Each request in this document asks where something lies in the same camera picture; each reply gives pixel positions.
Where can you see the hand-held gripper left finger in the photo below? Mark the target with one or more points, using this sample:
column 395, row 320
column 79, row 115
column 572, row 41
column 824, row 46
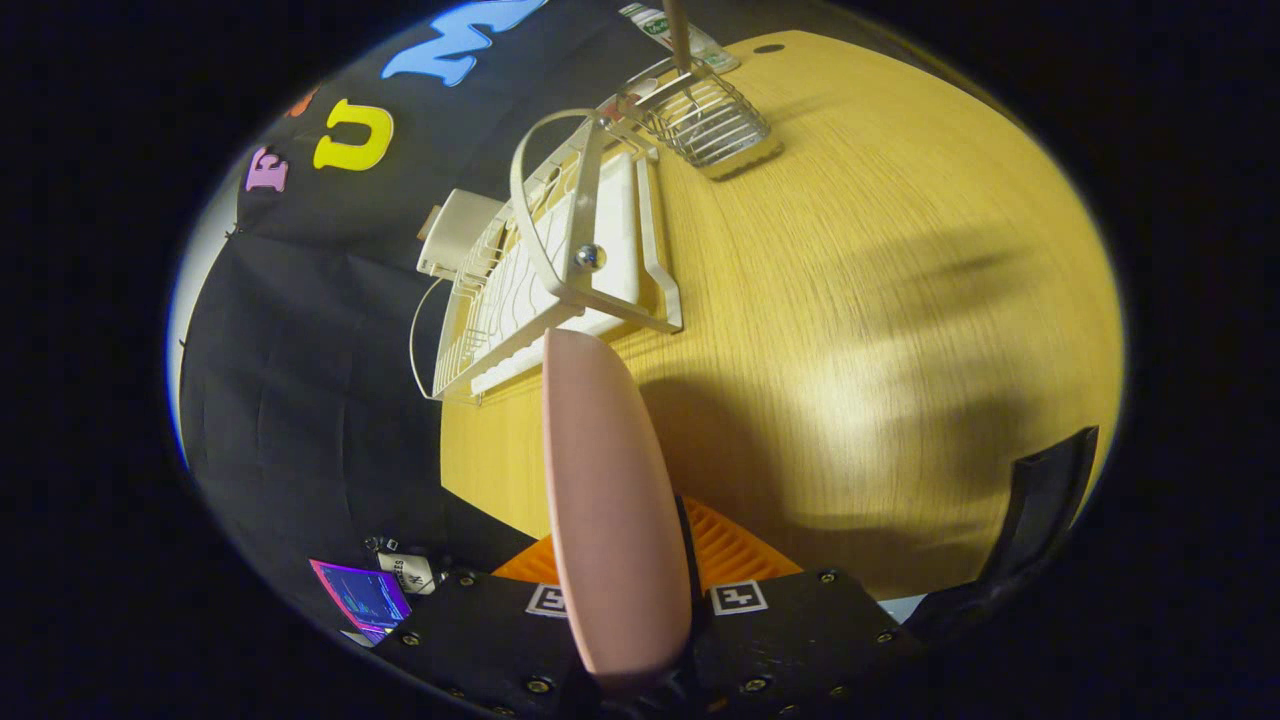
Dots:
column 480, row 640

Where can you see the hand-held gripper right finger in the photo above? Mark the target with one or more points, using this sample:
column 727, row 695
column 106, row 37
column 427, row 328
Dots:
column 800, row 640

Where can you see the pink plate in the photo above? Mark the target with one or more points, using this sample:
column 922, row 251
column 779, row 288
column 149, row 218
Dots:
column 610, row 500

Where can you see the white cup with lettering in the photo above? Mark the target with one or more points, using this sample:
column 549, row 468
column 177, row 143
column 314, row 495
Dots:
column 408, row 573

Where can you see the computer monitor screen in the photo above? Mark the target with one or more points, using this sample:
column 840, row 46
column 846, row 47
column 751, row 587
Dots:
column 365, row 600

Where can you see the black backdrop cloth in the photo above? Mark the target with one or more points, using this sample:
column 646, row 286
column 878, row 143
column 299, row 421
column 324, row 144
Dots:
column 300, row 400

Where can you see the white toaster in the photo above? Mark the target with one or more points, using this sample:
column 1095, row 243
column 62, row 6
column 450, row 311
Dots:
column 460, row 230

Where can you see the green white drink bottle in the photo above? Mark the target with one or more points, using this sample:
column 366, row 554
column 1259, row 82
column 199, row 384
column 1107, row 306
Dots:
column 648, row 22

